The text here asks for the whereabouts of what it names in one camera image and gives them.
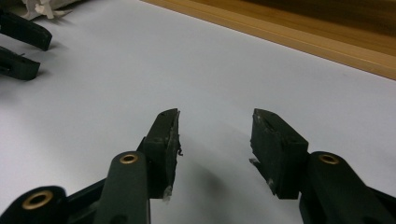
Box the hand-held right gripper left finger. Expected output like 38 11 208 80
92 107 183 224

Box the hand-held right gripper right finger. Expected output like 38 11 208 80
249 107 396 224

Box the white shoe with orange stripe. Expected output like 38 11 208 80
18 0 76 21

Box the white table sheet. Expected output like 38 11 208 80
0 0 396 224

